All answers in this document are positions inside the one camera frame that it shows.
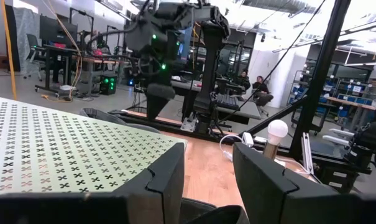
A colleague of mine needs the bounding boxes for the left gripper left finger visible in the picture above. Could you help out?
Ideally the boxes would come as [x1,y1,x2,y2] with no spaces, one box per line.
[0,142,186,224]

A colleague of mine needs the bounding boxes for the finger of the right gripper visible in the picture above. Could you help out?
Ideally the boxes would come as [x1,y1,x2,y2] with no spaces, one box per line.
[146,96,173,121]

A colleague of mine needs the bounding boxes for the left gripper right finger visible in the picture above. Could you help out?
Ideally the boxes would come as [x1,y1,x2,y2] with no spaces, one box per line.
[232,142,376,224]

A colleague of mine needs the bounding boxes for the dark green garment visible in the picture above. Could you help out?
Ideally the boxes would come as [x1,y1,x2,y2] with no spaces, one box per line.
[178,197,250,224]

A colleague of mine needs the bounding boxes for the grey garment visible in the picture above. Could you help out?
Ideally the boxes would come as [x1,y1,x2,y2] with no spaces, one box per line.
[78,107,161,135]

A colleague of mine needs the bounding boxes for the grey desk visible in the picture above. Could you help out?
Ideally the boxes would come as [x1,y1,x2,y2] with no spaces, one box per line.
[215,98,262,121]
[171,78,204,94]

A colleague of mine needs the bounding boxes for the black computer with green lights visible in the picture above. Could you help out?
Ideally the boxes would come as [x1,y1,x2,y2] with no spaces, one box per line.
[99,74,118,96]

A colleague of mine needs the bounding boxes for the white bulb lamp brass base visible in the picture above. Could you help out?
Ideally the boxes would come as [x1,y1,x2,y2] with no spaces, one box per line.
[262,119,290,161]

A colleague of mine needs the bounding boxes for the black labelled box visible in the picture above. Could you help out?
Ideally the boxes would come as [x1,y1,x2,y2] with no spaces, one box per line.
[318,164,361,194]

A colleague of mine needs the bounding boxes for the black keyboard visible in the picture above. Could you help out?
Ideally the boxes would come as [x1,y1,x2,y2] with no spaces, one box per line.
[216,93,240,111]

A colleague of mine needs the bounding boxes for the person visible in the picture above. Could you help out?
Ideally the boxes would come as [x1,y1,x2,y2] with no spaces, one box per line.
[236,69,252,93]
[252,75,275,107]

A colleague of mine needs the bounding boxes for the pale green perforated metal shelf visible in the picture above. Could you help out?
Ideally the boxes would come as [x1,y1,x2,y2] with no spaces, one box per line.
[0,95,188,200]

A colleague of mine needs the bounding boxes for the black desk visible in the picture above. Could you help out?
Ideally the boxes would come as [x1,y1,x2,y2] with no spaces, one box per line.
[34,44,81,94]

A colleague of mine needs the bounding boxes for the large black monitor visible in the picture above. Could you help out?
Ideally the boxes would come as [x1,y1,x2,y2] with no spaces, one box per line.
[39,15,79,48]

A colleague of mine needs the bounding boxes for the black robot equipment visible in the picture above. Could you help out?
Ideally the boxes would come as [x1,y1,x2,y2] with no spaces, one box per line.
[343,91,376,180]

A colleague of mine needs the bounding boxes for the wooden workbench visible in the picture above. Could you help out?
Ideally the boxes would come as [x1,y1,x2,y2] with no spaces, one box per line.
[326,96,376,133]

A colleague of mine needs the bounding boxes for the black office chair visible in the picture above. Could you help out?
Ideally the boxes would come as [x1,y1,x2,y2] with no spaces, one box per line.
[23,33,47,81]

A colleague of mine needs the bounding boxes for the metal shelving with blue bins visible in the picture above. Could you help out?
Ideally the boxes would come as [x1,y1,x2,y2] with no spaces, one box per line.
[287,70,376,125]

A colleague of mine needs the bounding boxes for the silver mounting bracket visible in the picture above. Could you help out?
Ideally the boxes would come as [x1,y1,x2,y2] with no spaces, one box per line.
[180,117,198,134]

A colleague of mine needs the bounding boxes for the white lamp cable with switch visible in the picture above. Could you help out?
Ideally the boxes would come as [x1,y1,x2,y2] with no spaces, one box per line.
[219,132,311,175]

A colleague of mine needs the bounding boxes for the thin orange cable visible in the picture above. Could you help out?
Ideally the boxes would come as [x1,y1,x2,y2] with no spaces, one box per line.
[40,0,83,103]

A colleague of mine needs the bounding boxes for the black aluminium table frame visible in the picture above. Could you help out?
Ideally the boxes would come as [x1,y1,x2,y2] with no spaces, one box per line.
[108,0,375,175]

